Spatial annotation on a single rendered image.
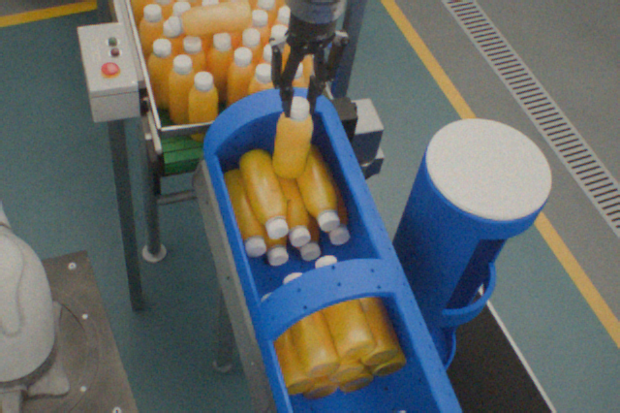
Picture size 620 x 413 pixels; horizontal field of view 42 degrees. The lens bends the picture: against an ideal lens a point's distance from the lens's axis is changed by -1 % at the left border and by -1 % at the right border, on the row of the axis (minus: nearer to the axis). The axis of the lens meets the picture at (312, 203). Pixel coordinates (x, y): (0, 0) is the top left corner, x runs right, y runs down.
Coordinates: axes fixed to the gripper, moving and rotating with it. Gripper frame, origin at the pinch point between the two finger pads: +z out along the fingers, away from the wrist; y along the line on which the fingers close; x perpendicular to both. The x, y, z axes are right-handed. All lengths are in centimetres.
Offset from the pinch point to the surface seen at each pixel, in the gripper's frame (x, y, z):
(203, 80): 29.6, -10.2, 24.2
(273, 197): -7.3, -5.1, 18.6
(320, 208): -10.2, 3.5, 20.9
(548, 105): 93, 153, 132
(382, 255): -28.2, 7.6, 10.7
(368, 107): 34, 34, 46
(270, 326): -34.1, -13.1, 16.4
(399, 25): 150, 106, 132
